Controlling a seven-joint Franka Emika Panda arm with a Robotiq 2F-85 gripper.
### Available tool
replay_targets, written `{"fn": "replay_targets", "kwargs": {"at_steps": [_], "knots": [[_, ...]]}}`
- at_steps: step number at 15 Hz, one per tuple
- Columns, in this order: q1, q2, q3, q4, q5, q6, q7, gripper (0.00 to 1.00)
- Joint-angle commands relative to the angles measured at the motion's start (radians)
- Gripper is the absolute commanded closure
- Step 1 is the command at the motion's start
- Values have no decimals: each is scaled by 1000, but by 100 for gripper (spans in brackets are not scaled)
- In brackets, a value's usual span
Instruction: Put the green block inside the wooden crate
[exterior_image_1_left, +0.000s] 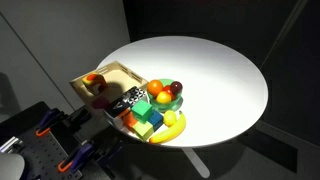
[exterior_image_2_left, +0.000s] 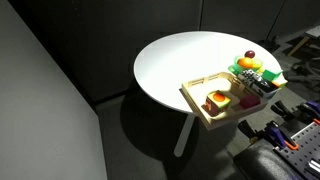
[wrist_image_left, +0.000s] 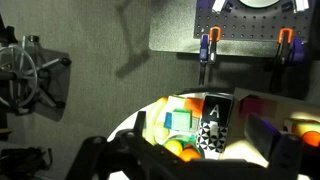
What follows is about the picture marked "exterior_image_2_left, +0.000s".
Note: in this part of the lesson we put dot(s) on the dark red toy plum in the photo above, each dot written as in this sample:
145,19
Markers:
249,54

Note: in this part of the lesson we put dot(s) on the lime green block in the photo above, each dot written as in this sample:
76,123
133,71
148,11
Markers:
282,82

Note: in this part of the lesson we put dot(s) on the black cube with letter A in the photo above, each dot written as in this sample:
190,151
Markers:
265,88

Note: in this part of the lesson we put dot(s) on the wooden stool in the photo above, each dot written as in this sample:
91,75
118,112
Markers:
308,36

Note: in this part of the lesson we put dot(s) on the purple clamp with orange tips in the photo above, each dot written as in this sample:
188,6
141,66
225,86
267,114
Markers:
278,135

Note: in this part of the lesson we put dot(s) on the multicolour cube with orange circle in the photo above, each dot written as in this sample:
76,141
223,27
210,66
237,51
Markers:
216,102

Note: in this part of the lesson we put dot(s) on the wooden slatted crate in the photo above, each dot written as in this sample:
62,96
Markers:
196,100

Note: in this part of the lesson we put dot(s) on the yellow toy apple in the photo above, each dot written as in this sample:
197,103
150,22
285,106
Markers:
256,64

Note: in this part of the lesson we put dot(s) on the black spring clamp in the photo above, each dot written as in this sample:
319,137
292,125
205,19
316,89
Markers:
282,110
249,129

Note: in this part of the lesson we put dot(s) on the black padded cushion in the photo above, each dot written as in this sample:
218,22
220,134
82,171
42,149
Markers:
260,163

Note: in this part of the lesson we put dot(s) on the dark perforated pegboard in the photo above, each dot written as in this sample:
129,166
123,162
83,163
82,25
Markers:
305,150

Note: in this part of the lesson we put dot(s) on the magenta block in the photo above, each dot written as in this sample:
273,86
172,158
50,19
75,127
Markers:
250,101

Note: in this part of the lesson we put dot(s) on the green translucent fruit bowl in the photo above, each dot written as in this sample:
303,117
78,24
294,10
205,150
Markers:
236,69

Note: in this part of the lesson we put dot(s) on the white table leg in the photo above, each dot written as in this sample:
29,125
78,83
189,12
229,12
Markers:
184,136

